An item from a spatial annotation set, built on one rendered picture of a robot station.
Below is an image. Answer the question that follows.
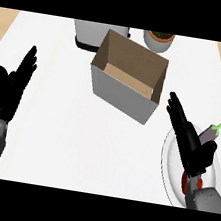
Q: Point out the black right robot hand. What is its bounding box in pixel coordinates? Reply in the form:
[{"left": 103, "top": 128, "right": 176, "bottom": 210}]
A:
[{"left": 155, "top": 90, "right": 221, "bottom": 182}]

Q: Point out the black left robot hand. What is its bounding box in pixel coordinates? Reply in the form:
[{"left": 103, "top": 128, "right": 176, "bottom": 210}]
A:
[{"left": 0, "top": 39, "right": 42, "bottom": 131}]

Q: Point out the white plate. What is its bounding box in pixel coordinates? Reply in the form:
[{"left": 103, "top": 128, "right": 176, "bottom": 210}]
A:
[{"left": 152, "top": 119, "right": 221, "bottom": 215}]

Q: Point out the red bell pepper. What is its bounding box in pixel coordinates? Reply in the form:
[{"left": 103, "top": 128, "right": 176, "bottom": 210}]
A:
[{"left": 178, "top": 170, "right": 206, "bottom": 198}]

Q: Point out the open cardboard box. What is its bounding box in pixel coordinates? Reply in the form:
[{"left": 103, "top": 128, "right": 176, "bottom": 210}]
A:
[{"left": 82, "top": 26, "right": 173, "bottom": 128}]

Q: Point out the purple eggplant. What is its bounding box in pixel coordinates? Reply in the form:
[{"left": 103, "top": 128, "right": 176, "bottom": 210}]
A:
[{"left": 196, "top": 120, "right": 221, "bottom": 148}]

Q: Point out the grey appliance with black base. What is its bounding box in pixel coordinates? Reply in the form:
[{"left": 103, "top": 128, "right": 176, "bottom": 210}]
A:
[{"left": 69, "top": 18, "right": 133, "bottom": 58}]

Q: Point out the white pot with soil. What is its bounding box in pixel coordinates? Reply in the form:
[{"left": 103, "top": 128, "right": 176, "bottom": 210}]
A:
[{"left": 140, "top": 29, "right": 176, "bottom": 56}]

